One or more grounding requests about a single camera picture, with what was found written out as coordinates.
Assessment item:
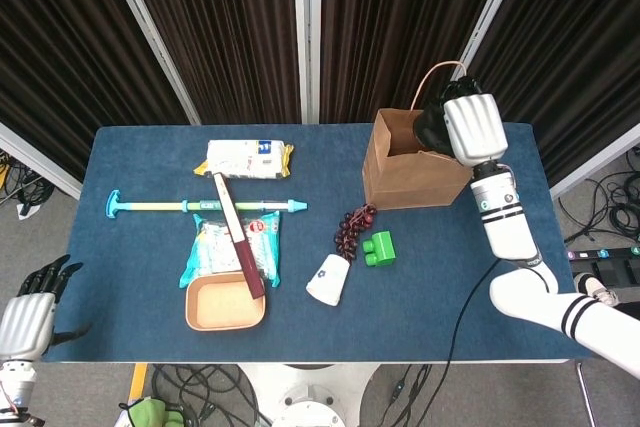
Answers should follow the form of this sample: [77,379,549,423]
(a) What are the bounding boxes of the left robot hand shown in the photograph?
[0,254,94,362]

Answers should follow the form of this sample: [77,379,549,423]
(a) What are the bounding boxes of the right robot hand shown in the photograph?
[430,75,510,168]

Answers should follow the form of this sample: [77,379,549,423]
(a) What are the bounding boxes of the green plastic cup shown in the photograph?
[362,229,399,267]

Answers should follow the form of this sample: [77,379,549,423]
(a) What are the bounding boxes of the purple grape bunch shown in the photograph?
[333,202,379,263]

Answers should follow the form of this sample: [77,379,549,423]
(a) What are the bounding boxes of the white paper cup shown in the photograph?
[305,252,351,307]

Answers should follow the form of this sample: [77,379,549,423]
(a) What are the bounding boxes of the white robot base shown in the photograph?
[239,362,381,427]

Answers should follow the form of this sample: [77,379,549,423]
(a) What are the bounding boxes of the brown paper bag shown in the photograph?
[362,60,474,211]

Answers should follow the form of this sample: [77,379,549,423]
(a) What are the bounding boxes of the dark pleated curtain panel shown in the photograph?
[0,0,194,183]
[319,0,511,124]
[469,0,640,186]
[119,0,304,126]

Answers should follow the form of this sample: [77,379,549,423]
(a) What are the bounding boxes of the yellow floor tape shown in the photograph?
[128,362,150,401]

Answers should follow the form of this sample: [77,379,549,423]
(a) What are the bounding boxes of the teal green water pump toy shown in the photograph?
[104,189,309,221]

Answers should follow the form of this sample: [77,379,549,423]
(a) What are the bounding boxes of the brown paper food bowl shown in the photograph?
[184,271,267,333]

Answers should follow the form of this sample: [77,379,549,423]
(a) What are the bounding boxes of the teal white snack packet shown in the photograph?
[178,210,284,289]

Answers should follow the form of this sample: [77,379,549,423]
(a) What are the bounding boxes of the white sneaker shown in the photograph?
[573,271,621,306]

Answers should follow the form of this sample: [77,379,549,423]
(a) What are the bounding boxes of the white snack packet yellow ends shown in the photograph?
[193,139,295,181]

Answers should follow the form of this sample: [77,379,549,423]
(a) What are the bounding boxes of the blue fabric table cover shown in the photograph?
[38,121,576,364]

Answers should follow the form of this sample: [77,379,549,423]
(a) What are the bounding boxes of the black floor cable bundle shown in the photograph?
[557,144,640,243]
[149,362,261,427]
[0,146,56,211]

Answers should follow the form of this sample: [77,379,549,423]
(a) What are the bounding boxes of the white table frame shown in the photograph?
[38,357,574,366]

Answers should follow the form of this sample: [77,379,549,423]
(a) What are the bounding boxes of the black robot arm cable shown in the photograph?
[442,254,504,364]

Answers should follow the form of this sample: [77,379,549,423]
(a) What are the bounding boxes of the black cable with switch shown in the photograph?
[372,362,434,427]

